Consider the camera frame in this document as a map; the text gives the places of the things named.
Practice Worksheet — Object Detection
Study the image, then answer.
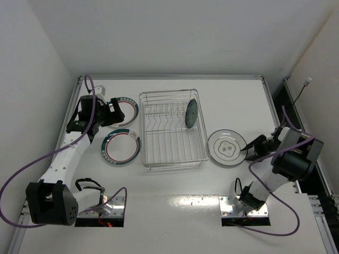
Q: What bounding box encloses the near green red rimmed plate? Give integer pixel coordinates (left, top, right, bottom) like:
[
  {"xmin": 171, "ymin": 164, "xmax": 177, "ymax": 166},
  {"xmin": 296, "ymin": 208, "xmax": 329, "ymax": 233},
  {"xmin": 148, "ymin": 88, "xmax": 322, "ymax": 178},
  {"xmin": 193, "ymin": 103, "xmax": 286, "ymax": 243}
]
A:
[{"xmin": 101, "ymin": 129, "xmax": 141, "ymax": 166}]

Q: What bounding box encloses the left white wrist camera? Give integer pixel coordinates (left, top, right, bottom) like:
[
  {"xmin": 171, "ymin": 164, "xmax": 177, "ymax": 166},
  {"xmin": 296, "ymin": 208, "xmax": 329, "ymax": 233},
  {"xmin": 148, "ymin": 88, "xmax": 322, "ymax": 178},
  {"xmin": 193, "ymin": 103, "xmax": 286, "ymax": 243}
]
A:
[{"xmin": 94, "ymin": 85, "xmax": 106, "ymax": 104}]

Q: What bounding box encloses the small blue patterned plate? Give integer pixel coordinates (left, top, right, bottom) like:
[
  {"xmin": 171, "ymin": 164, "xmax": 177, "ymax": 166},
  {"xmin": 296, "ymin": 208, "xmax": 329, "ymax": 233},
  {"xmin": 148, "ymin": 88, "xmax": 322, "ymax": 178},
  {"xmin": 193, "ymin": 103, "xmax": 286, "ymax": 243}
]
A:
[{"xmin": 185, "ymin": 99, "xmax": 198, "ymax": 129}]

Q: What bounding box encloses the black wall cable with plug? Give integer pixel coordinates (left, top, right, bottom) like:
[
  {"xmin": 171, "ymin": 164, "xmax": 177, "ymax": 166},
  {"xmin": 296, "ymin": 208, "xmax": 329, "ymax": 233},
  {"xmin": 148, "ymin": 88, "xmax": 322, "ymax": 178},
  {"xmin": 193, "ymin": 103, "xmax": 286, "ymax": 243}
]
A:
[{"xmin": 291, "ymin": 77, "xmax": 313, "ymax": 106}]

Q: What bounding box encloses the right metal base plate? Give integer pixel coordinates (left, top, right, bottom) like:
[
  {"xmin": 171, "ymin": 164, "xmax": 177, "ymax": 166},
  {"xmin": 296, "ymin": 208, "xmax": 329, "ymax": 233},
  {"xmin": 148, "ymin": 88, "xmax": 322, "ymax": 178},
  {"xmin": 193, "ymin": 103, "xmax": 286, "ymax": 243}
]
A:
[{"xmin": 219, "ymin": 196, "xmax": 269, "ymax": 219}]

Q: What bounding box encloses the white plate with grey rim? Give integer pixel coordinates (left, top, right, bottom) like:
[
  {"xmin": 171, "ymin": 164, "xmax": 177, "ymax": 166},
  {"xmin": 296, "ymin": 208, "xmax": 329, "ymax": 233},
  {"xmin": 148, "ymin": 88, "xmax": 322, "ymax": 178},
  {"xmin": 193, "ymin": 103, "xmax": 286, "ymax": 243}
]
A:
[{"xmin": 208, "ymin": 129, "xmax": 248, "ymax": 167}]

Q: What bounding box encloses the green red rimmed plate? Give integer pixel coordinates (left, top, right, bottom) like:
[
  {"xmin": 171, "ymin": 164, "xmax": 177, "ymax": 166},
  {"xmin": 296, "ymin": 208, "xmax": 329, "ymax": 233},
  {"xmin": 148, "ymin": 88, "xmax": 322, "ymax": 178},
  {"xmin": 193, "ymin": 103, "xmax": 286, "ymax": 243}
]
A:
[
  {"xmin": 101, "ymin": 129, "xmax": 141, "ymax": 166},
  {"xmin": 111, "ymin": 97, "xmax": 139, "ymax": 128}
]

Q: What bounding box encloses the metal base plate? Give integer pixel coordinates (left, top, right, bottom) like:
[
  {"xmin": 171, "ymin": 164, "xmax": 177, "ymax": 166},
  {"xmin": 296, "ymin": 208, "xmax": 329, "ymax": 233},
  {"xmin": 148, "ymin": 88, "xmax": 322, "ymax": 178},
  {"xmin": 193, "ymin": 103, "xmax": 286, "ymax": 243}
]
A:
[
  {"xmin": 78, "ymin": 196, "xmax": 126, "ymax": 219},
  {"xmin": 219, "ymin": 196, "xmax": 269, "ymax": 219}
]

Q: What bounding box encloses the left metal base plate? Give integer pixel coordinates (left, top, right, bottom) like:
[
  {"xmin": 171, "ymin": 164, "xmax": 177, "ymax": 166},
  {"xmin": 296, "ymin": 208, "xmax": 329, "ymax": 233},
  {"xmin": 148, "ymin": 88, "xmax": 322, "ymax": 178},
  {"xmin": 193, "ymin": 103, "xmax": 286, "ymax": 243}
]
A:
[{"xmin": 78, "ymin": 196, "xmax": 126, "ymax": 219}]

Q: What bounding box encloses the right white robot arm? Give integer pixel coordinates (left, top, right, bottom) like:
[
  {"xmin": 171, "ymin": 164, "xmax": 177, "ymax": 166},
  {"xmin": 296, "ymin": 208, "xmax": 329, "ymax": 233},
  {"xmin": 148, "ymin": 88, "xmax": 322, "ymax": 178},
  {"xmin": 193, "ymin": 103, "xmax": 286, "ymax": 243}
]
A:
[{"xmin": 239, "ymin": 127, "xmax": 324, "ymax": 211}]

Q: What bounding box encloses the metal wire dish rack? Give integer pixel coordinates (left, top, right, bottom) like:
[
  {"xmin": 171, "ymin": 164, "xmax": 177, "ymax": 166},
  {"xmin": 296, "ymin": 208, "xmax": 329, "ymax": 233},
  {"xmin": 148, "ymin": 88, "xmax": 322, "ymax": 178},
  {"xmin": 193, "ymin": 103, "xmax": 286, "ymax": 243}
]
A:
[{"xmin": 139, "ymin": 89, "xmax": 210, "ymax": 170}]

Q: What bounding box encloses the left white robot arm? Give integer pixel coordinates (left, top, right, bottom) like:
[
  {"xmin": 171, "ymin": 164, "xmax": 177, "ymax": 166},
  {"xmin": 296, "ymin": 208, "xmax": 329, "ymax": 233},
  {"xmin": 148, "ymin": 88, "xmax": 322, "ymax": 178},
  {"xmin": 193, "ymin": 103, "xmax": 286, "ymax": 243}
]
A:
[{"xmin": 25, "ymin": 95, "xmax": 124, "ymax": 225}]

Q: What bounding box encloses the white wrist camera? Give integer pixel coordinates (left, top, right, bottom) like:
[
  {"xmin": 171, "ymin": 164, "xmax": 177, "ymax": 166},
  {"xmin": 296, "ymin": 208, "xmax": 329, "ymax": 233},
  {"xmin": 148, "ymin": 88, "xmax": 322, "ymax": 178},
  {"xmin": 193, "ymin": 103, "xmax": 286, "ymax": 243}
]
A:
[
  {"xmin": 94, "ymin": 85, "xmax": 106, "ymax": 104},
  {"xmin": 272, "ymin": 126, "xmax": 290, "ymax": 141}
]

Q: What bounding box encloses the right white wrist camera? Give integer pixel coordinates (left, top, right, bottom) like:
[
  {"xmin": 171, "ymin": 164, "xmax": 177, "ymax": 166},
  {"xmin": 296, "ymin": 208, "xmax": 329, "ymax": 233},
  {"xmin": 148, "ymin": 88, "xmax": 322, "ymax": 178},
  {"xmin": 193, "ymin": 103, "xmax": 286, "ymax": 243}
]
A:
[{"xmin": 272, "ymin": 126, "xmax": 290, "ymax": 141}]

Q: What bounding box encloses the far green red rimmed plate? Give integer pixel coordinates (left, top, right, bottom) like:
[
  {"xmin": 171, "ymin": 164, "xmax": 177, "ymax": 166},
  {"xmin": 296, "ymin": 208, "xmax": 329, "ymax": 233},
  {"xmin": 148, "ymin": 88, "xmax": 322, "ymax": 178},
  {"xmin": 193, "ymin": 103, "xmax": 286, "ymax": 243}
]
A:
[{"xmin": 111, "ymin": 97, "xmax": 139, "ymax": 128}]

